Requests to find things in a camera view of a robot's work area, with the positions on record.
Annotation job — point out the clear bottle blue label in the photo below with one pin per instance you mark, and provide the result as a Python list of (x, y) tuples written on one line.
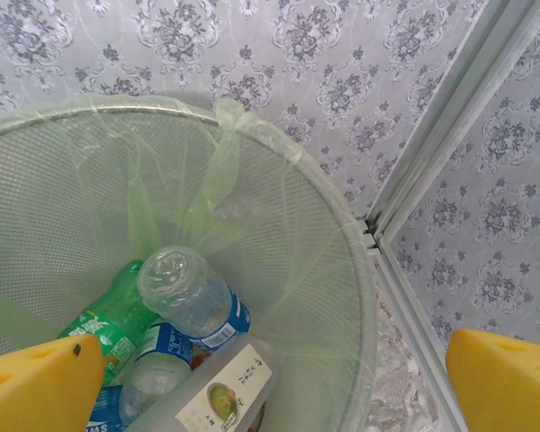
[(105, 411), (184, 288), (153, 387)]

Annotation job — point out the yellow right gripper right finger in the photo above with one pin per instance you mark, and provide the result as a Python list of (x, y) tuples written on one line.
[(508, 387)]

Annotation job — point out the aluminium side rail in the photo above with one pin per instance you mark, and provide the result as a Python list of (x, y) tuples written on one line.
[(414, 333)]

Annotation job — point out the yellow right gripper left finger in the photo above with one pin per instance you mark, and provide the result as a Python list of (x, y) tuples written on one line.
[(40, 387)]

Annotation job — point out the green plastic bottle orange cap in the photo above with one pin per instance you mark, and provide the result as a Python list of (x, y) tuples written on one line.
[(117, 297)]

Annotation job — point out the aluminium corner post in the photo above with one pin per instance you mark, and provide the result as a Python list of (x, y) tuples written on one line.
[(454, 112)]

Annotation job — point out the clear rectangular plastic container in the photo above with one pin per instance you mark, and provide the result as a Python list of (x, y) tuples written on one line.
[(225, 391)]

